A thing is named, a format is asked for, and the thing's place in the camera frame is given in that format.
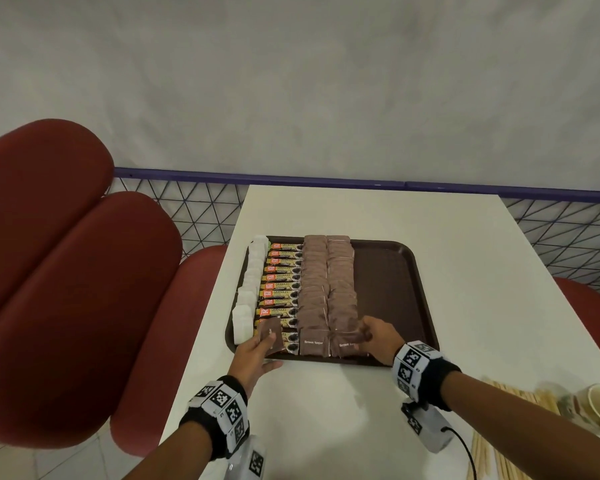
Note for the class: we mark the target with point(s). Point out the person's left hand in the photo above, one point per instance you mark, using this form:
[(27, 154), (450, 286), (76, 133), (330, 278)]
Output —
[(247, 362)]

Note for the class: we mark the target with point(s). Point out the person's right hand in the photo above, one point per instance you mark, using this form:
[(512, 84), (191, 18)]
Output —
[(387, 342)]

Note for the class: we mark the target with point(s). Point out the row of white tea bags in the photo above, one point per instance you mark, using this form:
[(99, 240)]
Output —
[(242, 324)]

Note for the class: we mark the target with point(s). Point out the brown paper sugar sachet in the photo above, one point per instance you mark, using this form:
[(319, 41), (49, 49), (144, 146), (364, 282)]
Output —
[(345, 344)]

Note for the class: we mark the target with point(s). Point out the handful of brown sugar packets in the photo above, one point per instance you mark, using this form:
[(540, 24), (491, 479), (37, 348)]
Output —
[(272, 327)]

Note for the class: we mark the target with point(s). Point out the brown plastic tray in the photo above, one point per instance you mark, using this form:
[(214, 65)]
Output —
[(390, 284)]

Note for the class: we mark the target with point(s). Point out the row of brown sugar packets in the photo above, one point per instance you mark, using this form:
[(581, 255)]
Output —
[(341, 284), (312, 304)]

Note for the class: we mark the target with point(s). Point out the row of gold coffee sachets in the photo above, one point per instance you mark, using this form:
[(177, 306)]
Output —
[(277, 284)]

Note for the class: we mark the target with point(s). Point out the white tea bag green tag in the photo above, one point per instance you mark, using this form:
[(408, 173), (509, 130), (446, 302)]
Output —
[(260, 240)]

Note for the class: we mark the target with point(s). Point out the bundle of wooden stirrers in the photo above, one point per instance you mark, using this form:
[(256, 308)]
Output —
[(482, 459)]

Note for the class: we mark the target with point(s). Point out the person's right forearm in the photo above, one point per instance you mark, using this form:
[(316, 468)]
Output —
[(520, 424)]

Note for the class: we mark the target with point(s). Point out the right marker wristband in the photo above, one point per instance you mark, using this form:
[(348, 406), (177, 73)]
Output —
[(422, 372)]

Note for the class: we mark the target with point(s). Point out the marker wristband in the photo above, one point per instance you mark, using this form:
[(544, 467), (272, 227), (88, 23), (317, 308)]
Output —
[(422, 372), (217, 407)]

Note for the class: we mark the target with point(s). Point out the left marker wristband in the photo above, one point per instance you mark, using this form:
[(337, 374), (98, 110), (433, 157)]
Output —
[(217, 407)]

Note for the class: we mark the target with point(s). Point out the red padded chair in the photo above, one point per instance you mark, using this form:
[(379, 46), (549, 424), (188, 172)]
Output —
[(55, 269), (592, 314)]

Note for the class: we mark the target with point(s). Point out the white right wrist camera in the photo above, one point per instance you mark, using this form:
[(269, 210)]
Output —
[(430, 429)]

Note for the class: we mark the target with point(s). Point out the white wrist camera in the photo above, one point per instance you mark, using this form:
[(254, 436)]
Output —
[(430, 429), (250, 462)]

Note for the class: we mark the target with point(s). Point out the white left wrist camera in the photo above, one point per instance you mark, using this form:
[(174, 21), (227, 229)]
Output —
[(250, 462)]

